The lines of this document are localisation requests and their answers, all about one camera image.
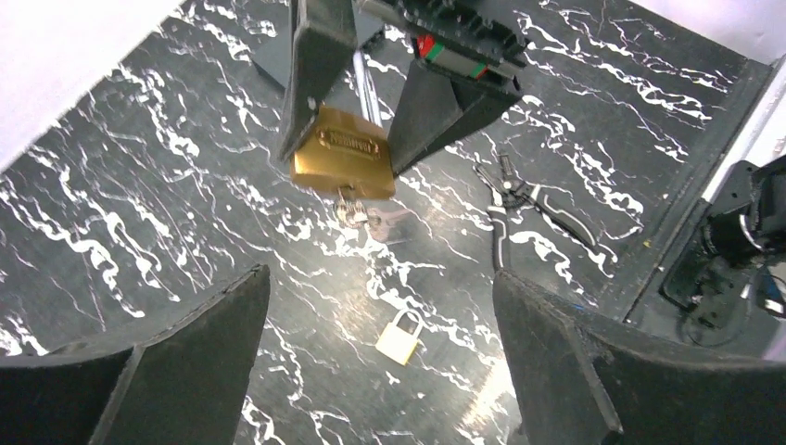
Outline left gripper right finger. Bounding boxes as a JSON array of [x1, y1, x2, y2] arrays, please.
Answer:
[[492, 270, 785, 444]]

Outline black handled pruning shears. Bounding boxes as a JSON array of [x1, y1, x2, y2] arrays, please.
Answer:
[[472, 152, 615, 278]]

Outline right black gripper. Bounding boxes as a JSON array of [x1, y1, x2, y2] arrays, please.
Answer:
[[279, 0, 528, 176]]

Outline large brass padlock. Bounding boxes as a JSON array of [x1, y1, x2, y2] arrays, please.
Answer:
[[289, 52, 398, 202]]

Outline small silver key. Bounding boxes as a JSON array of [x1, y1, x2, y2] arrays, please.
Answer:
[[334, 185, 369, 229]]

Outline small brass padlock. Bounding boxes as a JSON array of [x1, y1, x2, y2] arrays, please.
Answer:
[[375, 309, 425, 366]]

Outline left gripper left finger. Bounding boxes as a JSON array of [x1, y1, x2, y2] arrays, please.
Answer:
[[1, 264, 271, 444]]

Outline black flat box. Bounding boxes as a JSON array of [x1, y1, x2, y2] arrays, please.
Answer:
[[251, 8, 385, 93]]

